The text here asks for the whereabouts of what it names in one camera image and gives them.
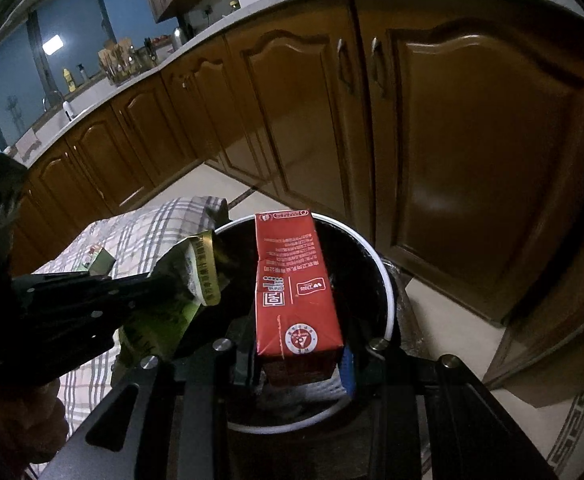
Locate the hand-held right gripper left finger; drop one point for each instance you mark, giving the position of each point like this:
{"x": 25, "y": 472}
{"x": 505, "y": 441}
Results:
{"x": 244, "y": 360}

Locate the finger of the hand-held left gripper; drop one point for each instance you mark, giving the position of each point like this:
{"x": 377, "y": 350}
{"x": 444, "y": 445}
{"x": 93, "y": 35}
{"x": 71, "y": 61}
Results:
{"x": 47, "y": 345}
{"x": 97, "y": 287}

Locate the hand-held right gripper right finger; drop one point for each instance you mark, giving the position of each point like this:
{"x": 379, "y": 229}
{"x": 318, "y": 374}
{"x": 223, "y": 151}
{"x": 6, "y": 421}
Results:
{"x": 349, "y": 367}

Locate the red drink carton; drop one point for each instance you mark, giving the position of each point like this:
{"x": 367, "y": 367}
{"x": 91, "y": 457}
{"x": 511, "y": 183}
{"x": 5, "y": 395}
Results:
{"x": 292, "y": 285}

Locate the black bin with white rim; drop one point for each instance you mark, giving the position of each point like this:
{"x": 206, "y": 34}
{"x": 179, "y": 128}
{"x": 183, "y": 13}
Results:
{"x": 366, "y": 280}

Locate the green yellow drink carton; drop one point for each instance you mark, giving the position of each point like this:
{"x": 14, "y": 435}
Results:
{"x": 197, "y": 270}

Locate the person's left hand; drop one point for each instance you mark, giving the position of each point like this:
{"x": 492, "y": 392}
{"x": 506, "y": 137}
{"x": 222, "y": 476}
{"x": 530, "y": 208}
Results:
{"x": 17, "y": 430}

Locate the green paper box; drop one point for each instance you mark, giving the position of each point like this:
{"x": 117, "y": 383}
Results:
{"x": 97, "y": 260}

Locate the plaid tablecloth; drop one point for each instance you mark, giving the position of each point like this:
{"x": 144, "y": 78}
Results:
{"x": 137, "y": 230}

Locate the white storage container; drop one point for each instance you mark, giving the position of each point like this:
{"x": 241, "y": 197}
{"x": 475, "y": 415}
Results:
{"x": 28, "y": 142}

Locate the small white bottle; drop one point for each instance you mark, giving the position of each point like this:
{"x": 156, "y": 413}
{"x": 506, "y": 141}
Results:
{"x": 67, "y": 111}

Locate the yellow bottle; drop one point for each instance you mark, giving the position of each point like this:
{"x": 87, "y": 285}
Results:
{"x": 68, "y": 80}

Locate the spray bottle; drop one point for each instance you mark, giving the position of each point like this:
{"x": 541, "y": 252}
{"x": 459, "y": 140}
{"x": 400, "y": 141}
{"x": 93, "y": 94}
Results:
{"x": 81, "y": 74}

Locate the wooden utensil rack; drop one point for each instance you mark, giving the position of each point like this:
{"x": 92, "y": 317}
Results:
{"x": 117, "y": 62}

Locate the kitchen window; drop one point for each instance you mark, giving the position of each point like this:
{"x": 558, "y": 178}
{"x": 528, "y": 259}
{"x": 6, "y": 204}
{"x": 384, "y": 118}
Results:
{"x": 72, "y": 25}

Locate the knife block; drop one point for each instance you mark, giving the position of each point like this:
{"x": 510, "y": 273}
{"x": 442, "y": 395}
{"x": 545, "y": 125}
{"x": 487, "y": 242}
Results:
{"x": 149, "y": 51}

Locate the patterned floor mat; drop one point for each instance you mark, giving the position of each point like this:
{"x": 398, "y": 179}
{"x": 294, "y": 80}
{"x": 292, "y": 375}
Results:
{"x": 576, "y": 430}

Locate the brown wooden lower cabinets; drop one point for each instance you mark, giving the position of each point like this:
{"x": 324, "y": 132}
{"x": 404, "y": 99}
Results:
{"x": 471, "y": 160}

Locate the steel electric kettle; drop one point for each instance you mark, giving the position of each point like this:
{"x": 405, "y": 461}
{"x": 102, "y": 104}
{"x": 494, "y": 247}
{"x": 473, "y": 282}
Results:
{"x": 179, "y": 36}

